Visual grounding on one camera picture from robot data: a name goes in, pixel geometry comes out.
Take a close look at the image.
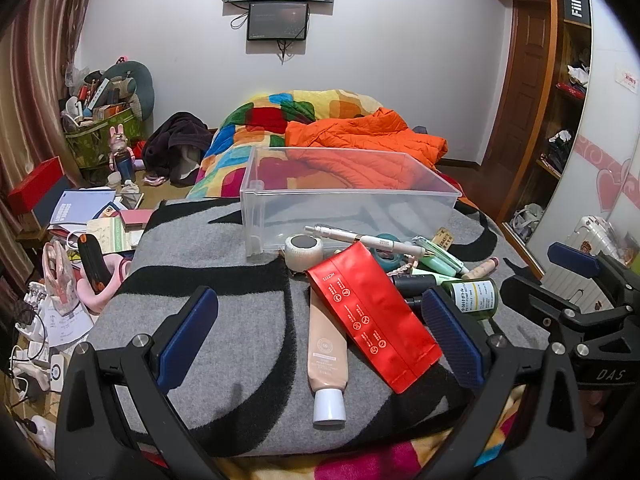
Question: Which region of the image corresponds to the green glass bottle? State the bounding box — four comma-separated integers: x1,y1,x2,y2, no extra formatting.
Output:
442,278,499,321

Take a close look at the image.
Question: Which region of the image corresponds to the mint green tube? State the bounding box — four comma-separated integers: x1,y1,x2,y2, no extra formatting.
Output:
411,236,469,278

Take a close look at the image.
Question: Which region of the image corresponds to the white decorated pen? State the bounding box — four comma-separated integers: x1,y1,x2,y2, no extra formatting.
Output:
304,226,431,259

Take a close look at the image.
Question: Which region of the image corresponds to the red foil pouch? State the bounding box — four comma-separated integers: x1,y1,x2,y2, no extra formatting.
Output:
307,242,442,394

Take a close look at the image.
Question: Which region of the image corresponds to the beige foundation tube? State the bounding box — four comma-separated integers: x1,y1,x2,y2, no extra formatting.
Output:
307,289,348,428

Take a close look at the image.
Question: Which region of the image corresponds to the white tape roll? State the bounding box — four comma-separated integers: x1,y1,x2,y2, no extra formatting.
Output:
284,234,323,273

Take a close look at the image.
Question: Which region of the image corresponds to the teal tape roll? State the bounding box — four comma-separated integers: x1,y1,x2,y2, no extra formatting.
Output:
370,248,405,272

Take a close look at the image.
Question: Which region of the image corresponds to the right hand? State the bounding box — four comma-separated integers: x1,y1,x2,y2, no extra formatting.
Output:
579,390,605,439

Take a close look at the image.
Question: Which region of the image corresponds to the wooden tag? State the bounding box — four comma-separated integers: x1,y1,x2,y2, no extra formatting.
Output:
432,228,454,250

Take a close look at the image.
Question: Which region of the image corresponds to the clear plastic storage bin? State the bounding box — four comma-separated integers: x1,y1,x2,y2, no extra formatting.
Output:
240,148,461,257

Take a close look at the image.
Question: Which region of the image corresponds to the wooden door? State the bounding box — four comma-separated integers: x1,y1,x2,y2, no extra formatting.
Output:
480,0,558,223

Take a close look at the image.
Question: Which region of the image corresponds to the white blue notebook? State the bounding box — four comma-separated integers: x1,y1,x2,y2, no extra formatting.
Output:
50,188,116,224

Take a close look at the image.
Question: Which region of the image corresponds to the orange puffer jacket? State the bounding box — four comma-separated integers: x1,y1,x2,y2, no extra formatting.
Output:
284,107,448,168

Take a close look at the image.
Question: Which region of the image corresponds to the dark clothes pile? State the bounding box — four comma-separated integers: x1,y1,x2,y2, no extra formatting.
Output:
142,112,214,186

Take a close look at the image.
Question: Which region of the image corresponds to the rabbit figurine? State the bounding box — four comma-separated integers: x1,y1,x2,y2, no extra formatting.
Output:
110,124,136,182

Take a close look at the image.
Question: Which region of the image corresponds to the colourful patchwork duvet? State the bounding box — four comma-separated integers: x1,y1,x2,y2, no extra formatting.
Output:
188,89,381,200

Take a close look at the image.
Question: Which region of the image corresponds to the red box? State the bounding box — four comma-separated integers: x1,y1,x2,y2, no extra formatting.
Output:
6,156,64,214

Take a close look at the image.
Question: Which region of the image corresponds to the green storage basket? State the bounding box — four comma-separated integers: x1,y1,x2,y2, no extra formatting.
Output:
64,108,146,169

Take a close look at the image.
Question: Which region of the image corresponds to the wooden shelf unit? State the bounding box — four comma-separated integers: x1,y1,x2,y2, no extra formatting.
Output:
456,0,594,281

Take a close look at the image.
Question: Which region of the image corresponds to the grey green neck pillow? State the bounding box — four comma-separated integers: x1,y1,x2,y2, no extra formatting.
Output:
104,61,155,122

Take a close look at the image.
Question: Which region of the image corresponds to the striped curtain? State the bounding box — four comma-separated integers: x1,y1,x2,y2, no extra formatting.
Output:
1,0,89,292

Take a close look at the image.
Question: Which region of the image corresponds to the small wall monitor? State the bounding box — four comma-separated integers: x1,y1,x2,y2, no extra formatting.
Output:
246,1,309,41

